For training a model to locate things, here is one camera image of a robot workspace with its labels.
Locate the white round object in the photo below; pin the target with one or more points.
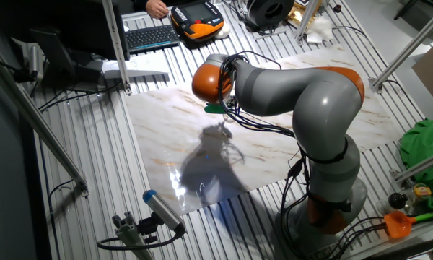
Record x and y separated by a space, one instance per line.
223 33

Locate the black monitor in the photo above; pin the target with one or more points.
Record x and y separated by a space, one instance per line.
90 29

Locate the green cloth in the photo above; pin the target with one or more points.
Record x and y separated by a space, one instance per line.
425 144

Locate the crumpled white paper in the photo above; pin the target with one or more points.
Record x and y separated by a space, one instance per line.
321 29

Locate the short aluminium profile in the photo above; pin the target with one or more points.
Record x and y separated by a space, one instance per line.
130 238

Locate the aluminium frame strut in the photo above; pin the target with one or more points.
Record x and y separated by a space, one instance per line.
422 164
39 122

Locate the black filament spool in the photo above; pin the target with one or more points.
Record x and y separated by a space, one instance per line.
258 14

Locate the jar with yellow lid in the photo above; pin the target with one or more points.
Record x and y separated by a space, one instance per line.
421 191

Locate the orange black teach pendant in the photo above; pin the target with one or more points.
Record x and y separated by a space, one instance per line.
198 16

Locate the white paper sheet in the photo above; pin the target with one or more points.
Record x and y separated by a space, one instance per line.
140 65

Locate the dark sleeved forearm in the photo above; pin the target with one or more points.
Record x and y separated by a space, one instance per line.
140 4

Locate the aluminium frame post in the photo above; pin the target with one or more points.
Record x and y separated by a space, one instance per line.
116 43
411 45
306 18

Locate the black monitor stand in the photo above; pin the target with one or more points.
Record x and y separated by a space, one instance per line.
54 50

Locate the person hand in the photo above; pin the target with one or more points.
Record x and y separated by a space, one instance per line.
157 9

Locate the black keyboard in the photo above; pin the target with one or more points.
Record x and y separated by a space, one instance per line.
151 38

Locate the marble pattern sheet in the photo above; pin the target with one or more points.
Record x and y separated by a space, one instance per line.
158 144

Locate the black camera clamp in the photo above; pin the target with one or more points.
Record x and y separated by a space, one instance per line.
148 227

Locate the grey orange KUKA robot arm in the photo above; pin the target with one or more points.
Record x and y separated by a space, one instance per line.
317 101

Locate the silver camera blue cap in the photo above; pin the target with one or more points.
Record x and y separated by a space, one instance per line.
162 211

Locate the small dark round knob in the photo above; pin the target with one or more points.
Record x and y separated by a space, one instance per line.
337 8

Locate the clear bottle black cap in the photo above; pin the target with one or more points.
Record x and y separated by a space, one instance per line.
397 200

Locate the gold foil packet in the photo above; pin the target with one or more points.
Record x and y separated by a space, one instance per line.
295 16

